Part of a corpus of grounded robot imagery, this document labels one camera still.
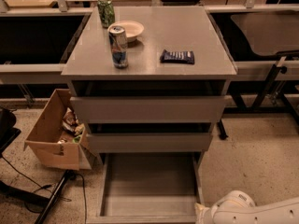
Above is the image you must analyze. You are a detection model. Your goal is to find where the silver blue energy drink can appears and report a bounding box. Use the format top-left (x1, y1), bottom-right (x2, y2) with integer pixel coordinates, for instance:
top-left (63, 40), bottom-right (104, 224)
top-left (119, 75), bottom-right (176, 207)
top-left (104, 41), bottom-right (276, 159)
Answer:
top-left (108, 25), bottom-right (128, 69)

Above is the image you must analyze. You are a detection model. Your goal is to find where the green soda can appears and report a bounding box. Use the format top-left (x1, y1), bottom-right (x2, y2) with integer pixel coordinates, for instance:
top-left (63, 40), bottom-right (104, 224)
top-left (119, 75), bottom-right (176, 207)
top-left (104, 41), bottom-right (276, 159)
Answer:
top-left (97, 0), bottom-right (115, 28)

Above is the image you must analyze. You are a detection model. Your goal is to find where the black floor cable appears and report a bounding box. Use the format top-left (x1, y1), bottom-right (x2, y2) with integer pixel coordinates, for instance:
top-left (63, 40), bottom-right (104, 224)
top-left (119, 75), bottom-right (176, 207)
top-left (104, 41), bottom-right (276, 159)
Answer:
top-left (0, 154), bottom-right (88, 224)

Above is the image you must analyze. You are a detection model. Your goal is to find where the white paper bowl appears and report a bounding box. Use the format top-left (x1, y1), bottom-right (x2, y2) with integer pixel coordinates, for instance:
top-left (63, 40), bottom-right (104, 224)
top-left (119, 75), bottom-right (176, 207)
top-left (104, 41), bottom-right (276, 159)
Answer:
top-left (111, 21), bottom-right (144, 43)

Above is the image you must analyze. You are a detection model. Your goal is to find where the grey bottom drawer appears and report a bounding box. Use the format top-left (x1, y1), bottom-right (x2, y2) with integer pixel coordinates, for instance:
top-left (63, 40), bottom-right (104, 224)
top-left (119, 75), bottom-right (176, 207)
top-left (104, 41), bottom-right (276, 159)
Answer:
top-left (87, 153), bottom-right (203, 224)

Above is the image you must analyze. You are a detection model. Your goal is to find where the grey chair seat right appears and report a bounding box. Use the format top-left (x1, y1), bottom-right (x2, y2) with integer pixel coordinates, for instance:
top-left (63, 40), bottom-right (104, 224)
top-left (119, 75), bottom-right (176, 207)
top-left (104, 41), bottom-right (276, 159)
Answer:
top-left (231, 10), bottom-right (299, 56)

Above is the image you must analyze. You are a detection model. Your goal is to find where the grey drawer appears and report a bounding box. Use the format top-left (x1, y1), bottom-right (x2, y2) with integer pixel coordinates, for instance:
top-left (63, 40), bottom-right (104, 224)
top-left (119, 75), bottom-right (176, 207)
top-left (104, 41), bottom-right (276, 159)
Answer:
top-left (71, 96), bottom-right (224, 123)
top-left (87, 133), bottom-right (212, 153)
top-left (87, 153), bottom-right (203, 224)

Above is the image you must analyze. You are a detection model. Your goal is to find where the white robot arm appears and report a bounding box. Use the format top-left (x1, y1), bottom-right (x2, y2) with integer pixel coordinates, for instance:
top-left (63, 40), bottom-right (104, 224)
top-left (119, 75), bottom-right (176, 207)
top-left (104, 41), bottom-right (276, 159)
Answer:
top-left (194, 190), bottom-right (299, 224)

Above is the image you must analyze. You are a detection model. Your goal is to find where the dark blue snack packet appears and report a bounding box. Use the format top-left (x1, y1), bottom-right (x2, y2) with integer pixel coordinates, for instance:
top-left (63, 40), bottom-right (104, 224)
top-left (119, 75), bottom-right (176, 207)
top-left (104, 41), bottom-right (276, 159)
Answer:
top-left (160, 49), bottom-right (194, 64)

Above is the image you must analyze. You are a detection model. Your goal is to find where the left grey desk frame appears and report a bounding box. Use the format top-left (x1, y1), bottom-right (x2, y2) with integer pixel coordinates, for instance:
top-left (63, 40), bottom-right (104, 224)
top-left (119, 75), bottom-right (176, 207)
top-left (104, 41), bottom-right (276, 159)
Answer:
top-left (0, 7), bottom-right (93, 84)

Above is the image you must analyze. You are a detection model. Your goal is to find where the black chair base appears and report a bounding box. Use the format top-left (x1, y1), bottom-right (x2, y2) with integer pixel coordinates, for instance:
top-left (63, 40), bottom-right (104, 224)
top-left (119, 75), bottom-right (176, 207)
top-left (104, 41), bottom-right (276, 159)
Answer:
top-left (0, 108), bottom-right (21, 155)

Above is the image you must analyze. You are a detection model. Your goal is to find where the black stand leg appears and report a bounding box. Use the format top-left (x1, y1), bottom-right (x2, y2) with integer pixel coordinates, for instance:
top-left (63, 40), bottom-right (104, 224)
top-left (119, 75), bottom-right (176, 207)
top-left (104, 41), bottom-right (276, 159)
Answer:
top-left (35, 170), bottom-right (75, 224)

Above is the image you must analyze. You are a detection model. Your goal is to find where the grey middle drawer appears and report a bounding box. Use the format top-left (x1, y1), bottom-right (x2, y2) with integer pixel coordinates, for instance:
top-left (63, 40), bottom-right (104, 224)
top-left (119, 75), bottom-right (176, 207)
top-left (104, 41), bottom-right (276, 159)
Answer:
top-left (87, 133), bottom-right (212, 153)

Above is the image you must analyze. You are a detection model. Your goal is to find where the grey desk frame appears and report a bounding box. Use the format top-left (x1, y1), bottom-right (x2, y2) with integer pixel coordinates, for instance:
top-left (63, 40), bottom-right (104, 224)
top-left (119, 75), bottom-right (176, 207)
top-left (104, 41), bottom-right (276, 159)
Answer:
top-left (0, 7), bottom-right (93, 84)
top-left (205, 5), bottom-right (299, 81)

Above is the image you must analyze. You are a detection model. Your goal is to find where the grey top drawer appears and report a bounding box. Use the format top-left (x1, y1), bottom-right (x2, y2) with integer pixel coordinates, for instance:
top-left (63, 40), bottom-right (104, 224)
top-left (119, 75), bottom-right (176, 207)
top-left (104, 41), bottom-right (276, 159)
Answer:
top-left (71, 96), bottom-right (224, 123)

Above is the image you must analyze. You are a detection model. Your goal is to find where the right grey desk frame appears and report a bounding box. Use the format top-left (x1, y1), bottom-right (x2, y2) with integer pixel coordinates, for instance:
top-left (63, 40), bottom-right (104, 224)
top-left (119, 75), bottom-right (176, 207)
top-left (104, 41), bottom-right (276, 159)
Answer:
top-left (205, 5), bottom-right (299, 81)

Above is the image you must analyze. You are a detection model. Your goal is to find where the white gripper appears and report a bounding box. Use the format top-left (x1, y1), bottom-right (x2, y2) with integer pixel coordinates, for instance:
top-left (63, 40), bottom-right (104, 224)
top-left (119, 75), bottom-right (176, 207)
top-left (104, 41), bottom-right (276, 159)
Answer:
top-left (194, 203), bottom-right (218, 224)

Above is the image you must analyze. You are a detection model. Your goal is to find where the cardboard box with trash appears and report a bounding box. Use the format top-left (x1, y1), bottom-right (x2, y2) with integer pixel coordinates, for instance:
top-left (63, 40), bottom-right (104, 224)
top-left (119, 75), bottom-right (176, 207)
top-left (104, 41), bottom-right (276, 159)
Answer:
top-left (24, 89), bottom-right (95, 170)

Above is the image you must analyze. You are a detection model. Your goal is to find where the grey drawer cabinet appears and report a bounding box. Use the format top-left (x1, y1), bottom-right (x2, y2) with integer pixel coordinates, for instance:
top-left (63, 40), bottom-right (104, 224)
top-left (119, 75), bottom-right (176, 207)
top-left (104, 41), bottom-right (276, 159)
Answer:
top-left (61, 5), bottom-right (238, 173)

